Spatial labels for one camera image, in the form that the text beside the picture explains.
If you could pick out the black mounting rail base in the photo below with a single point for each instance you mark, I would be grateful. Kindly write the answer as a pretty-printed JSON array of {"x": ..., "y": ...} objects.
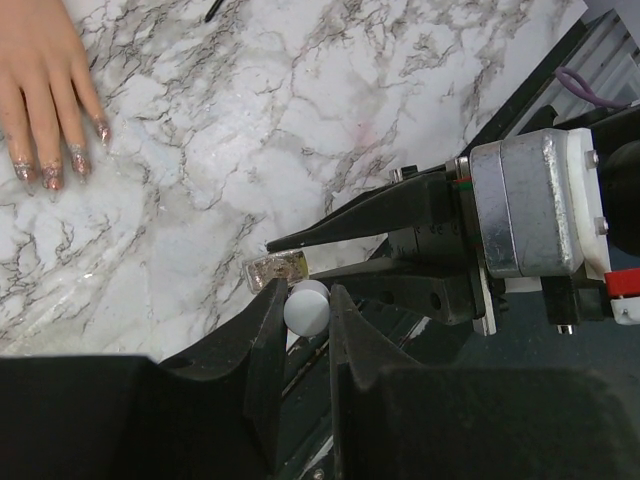
[{"x": 423, "y": 339}]

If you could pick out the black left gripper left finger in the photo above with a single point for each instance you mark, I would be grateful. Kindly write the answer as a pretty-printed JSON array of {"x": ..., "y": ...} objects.
[{"x": 209, "y": 412}]

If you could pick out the white nail polish cap brush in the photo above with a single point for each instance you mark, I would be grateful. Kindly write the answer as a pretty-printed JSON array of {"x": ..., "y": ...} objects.
[{"x": 307, "y": 309}]

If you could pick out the mannequin practice hand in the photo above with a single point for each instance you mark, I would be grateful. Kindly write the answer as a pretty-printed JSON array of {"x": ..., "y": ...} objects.
[{"x": 46, "y": 91}]

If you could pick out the glitter nail polish bottle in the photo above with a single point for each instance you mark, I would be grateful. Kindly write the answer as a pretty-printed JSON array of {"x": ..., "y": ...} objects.
[{"x": 290, "y": 265}]

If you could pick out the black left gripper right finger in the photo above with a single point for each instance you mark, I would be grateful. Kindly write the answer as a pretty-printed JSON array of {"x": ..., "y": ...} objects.
[{"x": 395, "y": 418}]

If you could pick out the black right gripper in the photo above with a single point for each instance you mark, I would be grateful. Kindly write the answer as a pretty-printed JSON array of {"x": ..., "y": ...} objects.
[{"x": 433, "y": 231}]

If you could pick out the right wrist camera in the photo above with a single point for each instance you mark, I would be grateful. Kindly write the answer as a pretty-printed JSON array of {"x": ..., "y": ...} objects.
[{"x": 539, "y": 207}]

